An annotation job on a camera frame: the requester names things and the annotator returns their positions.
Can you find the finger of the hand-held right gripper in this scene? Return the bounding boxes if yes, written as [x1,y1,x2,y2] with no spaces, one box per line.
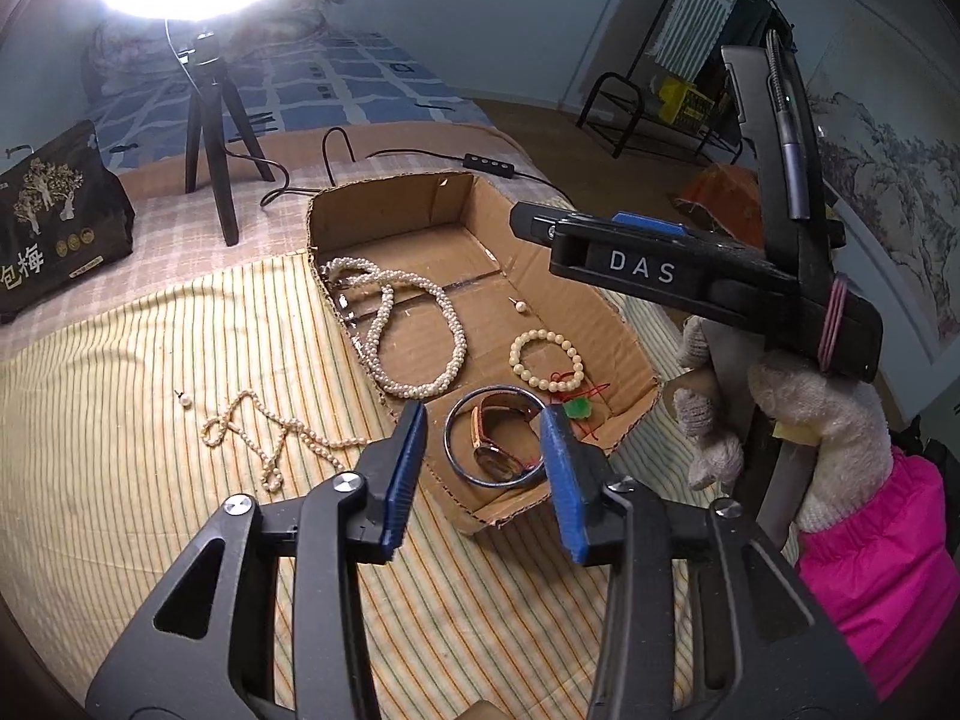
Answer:
[547,214,803,316]
[508,199,691,245]

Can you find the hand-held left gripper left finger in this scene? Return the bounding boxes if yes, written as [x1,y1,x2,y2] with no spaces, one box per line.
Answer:
[86,401,430,720]

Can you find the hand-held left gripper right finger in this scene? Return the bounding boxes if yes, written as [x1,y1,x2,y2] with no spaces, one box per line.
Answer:
[540,405,878,720]

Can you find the metal bangle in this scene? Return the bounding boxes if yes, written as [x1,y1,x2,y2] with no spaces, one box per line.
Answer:
[442,384,552,488]

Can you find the brown strap wristwatch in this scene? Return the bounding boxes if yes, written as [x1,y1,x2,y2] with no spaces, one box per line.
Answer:
[469,390,541,481]

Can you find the cardboard box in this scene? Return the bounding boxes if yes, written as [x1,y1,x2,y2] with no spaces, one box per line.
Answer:
[306,171,662,535]

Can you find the cream bead bracelet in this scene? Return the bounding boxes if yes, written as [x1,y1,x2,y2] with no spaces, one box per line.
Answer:
[508,328,586,392]

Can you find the thick pearl necklace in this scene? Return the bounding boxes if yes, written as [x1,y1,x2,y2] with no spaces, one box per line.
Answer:
[319,256,467,400]

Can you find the person's right forearm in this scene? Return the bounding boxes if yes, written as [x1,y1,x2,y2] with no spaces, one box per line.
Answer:
[795,446,950,706]

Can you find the person's right hand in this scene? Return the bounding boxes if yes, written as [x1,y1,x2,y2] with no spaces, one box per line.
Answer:
[671,315,901,533]

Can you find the orange box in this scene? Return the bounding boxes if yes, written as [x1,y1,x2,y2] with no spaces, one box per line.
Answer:
[670,165,766,237]

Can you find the black clothes rack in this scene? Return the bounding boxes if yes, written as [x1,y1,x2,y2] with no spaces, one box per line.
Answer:
[576,0,796,162]

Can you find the yellow box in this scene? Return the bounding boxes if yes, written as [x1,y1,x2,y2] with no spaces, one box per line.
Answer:
[656,75,717,128]

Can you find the dark hanging clothes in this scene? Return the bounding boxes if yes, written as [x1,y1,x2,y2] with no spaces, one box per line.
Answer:
[712,0,773,91]

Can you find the blue patterned bed sheet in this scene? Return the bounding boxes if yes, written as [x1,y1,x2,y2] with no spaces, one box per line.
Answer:
[82,30,496,166]

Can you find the striped hanging towel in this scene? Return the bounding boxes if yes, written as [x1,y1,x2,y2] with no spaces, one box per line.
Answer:
[652,0,751,83]

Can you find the yellow striped sheet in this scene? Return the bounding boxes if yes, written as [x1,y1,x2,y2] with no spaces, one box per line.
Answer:
[0,251,713,720]

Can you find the black tripod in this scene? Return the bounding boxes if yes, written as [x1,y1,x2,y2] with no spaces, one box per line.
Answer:
[180,30,277,247]

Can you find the black printed snack bag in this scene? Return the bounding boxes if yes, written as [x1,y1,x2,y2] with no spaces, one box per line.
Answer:
[0,120,136,325]

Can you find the folded floral quilt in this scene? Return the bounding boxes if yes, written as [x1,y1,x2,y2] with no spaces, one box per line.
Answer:
[82,0,353,98]

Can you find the thin bead necklace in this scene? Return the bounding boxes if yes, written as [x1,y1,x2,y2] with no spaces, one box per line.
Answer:
[201,388,350,492]

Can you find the landscape wall painting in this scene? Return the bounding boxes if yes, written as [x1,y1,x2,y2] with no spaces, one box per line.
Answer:
[806,0,960,361]

